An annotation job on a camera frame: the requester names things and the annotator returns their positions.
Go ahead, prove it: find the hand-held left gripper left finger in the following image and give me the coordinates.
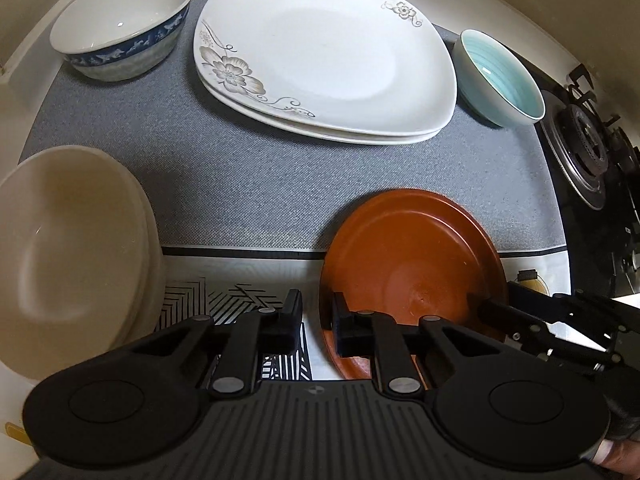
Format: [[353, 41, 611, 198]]
[[134, 288, 305, 399]]

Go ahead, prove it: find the brown round plate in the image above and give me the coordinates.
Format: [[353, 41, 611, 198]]
[[319, 188, 515, 382]]

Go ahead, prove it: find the large cream bowl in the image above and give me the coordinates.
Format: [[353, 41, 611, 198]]
[[0, 144, 164, 382], [131, 180, 169, 343]]

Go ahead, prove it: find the teal glazed bowl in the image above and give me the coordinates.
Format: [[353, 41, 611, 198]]
[[453, 28, 546, 128]]

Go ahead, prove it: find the blue patterned white bowl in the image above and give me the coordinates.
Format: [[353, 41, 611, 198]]
[[49, 0, 196, 82]]

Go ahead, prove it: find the metal stove burner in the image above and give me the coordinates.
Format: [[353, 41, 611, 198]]
[[540, 74, 640, 211]]

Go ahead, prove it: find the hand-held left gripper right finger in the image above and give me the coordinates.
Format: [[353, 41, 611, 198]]
[[332, 292, 502, 397]]

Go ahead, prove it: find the black gas stove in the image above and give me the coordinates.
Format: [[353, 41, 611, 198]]
[[492, 42, 640, 301]]

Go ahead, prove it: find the white floral plate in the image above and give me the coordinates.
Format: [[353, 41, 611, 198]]
[[193, 0, 458, 136]]

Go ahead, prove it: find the person's right hand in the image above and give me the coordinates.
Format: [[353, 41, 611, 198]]
[[582, 436, 640, 477]]

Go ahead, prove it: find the small yellow object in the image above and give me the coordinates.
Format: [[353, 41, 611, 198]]
[[4, 422, 32, 447]]

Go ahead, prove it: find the grey mat with patterned border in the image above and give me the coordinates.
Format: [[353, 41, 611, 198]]
[[15, 0, 572, 382]]

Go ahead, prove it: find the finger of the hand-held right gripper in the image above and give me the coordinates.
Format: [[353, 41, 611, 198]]
[[506, 281, 617, 324], [477, 299, 552, 359]]

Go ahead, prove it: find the plain white plate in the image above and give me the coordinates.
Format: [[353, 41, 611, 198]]
[[196, 67, 446, 147]]

